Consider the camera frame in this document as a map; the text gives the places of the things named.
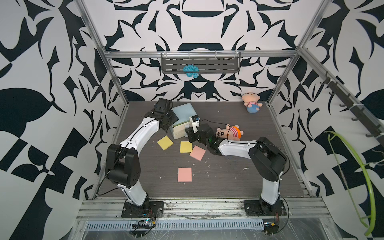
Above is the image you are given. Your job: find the grey wall shelf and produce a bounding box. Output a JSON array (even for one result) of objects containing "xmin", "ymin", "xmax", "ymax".
[{"xmin": 160, "ymin": 52, "xmax": 241, "ymax": 74}]

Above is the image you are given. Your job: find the pink sticky note pad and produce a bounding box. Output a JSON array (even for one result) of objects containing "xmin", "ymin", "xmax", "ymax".
[
  {"xmin": 190, "ymin": 146, "xmax": 206, "ymax": 161},
  {"xmin": 178, "ymin": 168, "xmax": 192, "ymax": 183}
]

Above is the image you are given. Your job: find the teal crumpled object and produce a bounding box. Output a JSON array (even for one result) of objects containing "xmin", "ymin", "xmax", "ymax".
[{"xmin": 183, "ymin": 65, "xmax": 200, "ymax": 79}]

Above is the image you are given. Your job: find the green curved hose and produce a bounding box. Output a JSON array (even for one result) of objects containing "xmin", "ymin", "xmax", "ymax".
[{"xmin": 323, "ymin": 130, "xmax": 377, "ymax": 237}]

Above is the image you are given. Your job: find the small circuit board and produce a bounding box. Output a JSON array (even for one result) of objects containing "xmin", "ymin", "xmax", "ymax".
[{"xmin": 131, "ymin": 219, "xmax": 156, "ymax": 230}]

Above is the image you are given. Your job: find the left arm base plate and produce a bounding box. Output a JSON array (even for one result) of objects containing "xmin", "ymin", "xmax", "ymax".
[{"xmin": 121, "ymin": 200, "xmax": 165, "ymax": 219}]

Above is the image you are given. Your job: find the plush boy doll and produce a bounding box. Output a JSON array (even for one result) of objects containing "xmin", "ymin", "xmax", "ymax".
[{"xmin": 242, "ymin": 93, "xmax": 263, "ymax": 114}]

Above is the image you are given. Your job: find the small black connector box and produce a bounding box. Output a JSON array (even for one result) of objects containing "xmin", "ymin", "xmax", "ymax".
[{"xmin": 264, "ymin": 222, "xmax": 279, "ymax": 236}]

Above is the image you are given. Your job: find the black hook rail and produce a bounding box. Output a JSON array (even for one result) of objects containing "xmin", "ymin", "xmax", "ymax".
[{"xmin": 321, "ymin": 71, "xmax": 384, "ymax": 145}]

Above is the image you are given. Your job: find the pale blue drawer box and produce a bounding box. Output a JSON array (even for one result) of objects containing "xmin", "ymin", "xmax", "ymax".
[{"xmin": 169, "ymin": 103, "xmax": 197, "ymax": 140}]

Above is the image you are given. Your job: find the plush pig doll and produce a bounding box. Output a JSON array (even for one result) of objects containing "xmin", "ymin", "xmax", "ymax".
[{"xmin": 216, "ymin": 125, "xmax": 244, "ymax": 141}]

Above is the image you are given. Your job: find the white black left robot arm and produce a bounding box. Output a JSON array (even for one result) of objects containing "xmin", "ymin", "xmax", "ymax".
[{"xmin": 105, "ymin": 99, "xmax": 179, "ymax": 207}]

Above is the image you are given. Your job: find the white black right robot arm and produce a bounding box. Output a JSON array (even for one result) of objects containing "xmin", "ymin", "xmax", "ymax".
[{"xmin": 185, "ymin": 115, "xmax": 288, "ymax": 207}]

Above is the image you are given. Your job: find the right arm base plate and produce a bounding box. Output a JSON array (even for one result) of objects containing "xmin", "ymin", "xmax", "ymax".
[{"xmin": 244, "ymin": 199, "xmax": 287, "ymax": 217}]

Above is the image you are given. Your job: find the yellow sticky note pad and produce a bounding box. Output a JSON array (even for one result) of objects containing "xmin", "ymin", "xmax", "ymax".
[
  {"xmin": 157, "ymin": 136, "xmax": 174, "ymax": 151},
  {"xmin": 180, "ymin": 141, "xmax": 193, "ymax": 154}
]

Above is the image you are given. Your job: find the white slotted cable duct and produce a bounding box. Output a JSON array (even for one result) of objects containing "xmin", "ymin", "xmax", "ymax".
[{"xmin": 86, "ymin": 219, "xmax": 264, "ymax": 231}]

